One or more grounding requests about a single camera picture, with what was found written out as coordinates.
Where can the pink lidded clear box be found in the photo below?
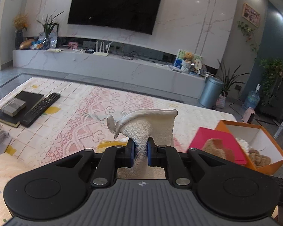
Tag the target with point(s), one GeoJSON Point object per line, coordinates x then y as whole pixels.
{"type": "Point", "coordinates": [220, 144]}

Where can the orange cardboard box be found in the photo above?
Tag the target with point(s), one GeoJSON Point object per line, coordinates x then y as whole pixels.
{"type": "Point", "coordinates": [259, 139]}

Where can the black remote control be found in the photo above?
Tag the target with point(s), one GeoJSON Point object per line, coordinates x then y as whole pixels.
{"type": "Point", "coordinates": [32, 115]}

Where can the blue-grey trash can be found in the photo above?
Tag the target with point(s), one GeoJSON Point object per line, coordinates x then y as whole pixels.
{"type": "Point", "coordinates": [211, 92]}

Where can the small woven handbag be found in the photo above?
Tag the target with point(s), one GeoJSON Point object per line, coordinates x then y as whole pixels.
{"type": "Point", "coordinates": [221, 100]}

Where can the blue water jug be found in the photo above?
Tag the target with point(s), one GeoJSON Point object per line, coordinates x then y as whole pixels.
{"type": "Point", "coordinates": [253, 98]}

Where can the floor potted plant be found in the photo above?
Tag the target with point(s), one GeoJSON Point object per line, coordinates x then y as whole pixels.
{"type": "Point", "coordinates": [228, 77]}

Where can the dark cabinet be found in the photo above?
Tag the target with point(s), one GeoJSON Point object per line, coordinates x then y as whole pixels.
{"type": "Point", "coordinates": [271, 104]}

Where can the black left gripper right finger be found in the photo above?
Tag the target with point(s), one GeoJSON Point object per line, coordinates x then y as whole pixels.
{"type": "Point", "coordinates": [168, 158]}

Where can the white wifi router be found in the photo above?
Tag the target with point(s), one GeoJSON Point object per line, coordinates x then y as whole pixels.
{"type": "Point", "coordinates": [102, 48]}

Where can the pink space heater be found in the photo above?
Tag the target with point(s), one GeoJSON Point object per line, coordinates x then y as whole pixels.
{"type": "Point", "coordinates": [248, 116]}

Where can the black book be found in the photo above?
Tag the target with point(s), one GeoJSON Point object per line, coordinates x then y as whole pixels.
{"type": "Point", "coordinates": [31, 100]}

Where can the black wall television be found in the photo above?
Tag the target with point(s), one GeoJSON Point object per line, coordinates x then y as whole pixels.
{"type": "Point", "coordinates": [132, 15]}

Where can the hanging ivy plant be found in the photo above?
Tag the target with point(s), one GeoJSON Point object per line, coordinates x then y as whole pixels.
{"type": "Point", "coordinates": [272, 69]}

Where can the patterned lace tablecloth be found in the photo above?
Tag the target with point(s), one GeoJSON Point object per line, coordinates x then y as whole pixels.
{"type": "Point", "coordinates": [77, 120]}

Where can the white marble TV console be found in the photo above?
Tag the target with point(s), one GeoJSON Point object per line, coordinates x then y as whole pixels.
{"type": "Point", "coordinates": [112, 67]}

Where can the small grey box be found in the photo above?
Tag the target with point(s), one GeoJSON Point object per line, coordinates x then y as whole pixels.
{"type": "Point", "coordinates": [13, 107]}

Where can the green plant in vase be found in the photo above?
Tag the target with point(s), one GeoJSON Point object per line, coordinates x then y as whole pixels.
{"type": "Point", "coordinates": [48, 25]}

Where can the dried flowers in vase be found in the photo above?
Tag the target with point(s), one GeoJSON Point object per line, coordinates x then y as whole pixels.
{"type": "Point", "coordinates": [20, 22]}

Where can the white knit sock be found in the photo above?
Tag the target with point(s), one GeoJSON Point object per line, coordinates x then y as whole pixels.
{"type": "Point", "coordinates": [139, 126]}

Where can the framed wall picture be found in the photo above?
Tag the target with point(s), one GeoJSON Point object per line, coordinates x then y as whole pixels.
{"type": "Point", "coordinates": [251, 15]}

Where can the teddy bear toy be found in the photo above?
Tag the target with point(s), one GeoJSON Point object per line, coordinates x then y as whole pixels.
{"type": "Point", "coordinates": [186, 62]}

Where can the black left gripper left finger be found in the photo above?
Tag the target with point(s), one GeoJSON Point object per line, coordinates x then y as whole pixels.
{"type": "Point", "coordinates": [108, 163]}

